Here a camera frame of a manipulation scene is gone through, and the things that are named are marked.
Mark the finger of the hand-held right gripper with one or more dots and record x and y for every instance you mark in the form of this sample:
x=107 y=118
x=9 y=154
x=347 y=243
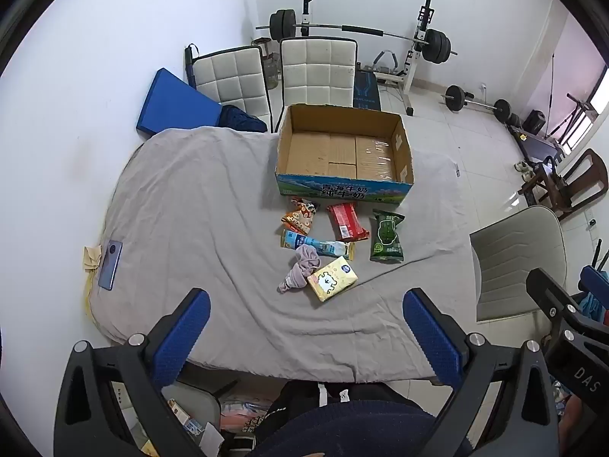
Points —
x=594 y=278
x=552 y=295

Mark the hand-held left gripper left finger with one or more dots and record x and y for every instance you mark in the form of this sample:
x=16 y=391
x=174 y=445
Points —
x=183 y=338

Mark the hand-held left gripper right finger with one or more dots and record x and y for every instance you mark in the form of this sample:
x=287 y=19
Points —
x=433 y=338

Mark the green snack packet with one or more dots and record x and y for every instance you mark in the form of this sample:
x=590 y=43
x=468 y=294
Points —
x=388 y=238

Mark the yellow tissue pack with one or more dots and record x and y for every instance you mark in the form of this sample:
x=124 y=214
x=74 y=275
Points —
x=330 y=281

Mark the purple cloth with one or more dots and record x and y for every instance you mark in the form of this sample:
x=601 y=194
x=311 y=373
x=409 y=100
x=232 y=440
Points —
x=304 y=266

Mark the red snack packet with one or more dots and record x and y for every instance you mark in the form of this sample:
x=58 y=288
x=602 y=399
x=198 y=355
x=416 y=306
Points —
x=347 y=221

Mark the blue white tube packet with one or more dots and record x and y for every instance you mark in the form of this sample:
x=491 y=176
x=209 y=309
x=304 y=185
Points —
x=309 y=242

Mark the orange snack packet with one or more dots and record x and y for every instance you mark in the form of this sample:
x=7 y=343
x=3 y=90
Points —
x=299 y=219

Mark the cardboard box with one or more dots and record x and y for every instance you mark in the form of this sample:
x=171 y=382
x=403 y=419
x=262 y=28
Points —
x=333 y=152

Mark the teal cloth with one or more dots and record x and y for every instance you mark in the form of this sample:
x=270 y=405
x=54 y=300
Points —
x=590 y=304

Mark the beige office chair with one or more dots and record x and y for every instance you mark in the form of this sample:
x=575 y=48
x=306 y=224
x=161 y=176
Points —
x=514 y=257

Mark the blue smartphone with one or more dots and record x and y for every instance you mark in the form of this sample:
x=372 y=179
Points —
x=110 y=264

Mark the brown wooden chair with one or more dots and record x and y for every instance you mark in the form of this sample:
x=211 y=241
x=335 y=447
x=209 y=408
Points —
x=578 y=176

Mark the grey table cloth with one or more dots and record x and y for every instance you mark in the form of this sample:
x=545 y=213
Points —
x=190 y=223

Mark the person's dark clothing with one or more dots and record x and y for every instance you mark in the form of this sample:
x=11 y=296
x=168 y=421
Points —
x=352 y=423

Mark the beige folded paper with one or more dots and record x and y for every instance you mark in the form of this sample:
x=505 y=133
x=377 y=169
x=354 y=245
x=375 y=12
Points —
x=93 y=257

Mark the white shoe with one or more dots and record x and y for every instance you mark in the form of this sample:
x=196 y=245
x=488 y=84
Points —
x=521 y=166
x=529 y=175

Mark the black exercise machine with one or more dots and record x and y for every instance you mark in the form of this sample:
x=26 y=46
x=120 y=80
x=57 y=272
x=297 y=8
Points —
x=537 y=147

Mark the black tripod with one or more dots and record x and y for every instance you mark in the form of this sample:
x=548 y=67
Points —
x=573 y=114

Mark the black speaker box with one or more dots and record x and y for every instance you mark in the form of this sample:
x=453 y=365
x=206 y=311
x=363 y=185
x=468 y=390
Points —
x=535 y=122

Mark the short barbell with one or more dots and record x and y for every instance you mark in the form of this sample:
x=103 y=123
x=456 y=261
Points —
x=454 y=97

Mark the dark blue garment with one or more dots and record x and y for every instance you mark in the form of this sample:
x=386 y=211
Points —
x=240 y=119

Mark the blue foam mat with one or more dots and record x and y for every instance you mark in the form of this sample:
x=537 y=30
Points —
x=171 y=104

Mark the black bench pad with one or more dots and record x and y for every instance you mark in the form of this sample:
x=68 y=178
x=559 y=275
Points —
x=366 y=90

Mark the white weight bench rack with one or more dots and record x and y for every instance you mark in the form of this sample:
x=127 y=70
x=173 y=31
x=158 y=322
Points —
x=411 y=74

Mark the white padded chair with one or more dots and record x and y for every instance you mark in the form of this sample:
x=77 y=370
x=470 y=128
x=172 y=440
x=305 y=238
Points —
x=228 y=76
x=316 y=71

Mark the black blue rod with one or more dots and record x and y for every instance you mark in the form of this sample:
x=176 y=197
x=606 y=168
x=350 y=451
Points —
x=190 y=64

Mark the grey ab trainer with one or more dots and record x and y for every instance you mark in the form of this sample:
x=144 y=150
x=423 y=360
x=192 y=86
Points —
x=385 y=64

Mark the clear plastic jug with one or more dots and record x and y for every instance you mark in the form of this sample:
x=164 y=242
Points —
x=272 y=72

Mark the long barbell with black plates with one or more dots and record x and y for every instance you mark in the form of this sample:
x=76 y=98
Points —
x=342 y=28

